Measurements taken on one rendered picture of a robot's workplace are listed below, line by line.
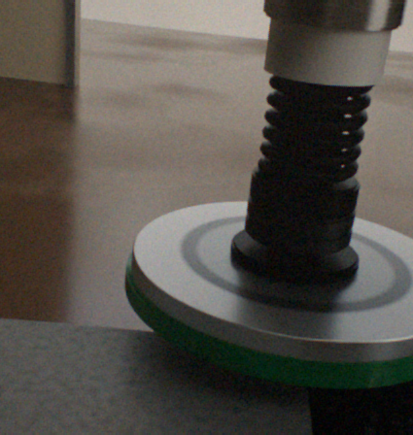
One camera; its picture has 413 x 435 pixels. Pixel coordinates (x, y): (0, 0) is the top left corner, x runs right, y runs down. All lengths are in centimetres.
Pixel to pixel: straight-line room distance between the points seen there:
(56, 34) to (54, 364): 483
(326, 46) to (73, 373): 24
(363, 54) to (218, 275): 15
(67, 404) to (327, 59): 24
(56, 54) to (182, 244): 481
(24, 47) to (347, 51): 494
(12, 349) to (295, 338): 18
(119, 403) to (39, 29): 490
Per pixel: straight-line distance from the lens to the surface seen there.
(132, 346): 49
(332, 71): 43
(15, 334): 50
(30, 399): 44
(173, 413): 43
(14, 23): 532
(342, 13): 42
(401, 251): 54
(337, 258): 48
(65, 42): 521
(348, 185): 47
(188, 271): 46
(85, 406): 43
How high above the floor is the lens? 107
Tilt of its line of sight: 21 degrees down
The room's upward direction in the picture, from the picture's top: 6 degrees clockwise
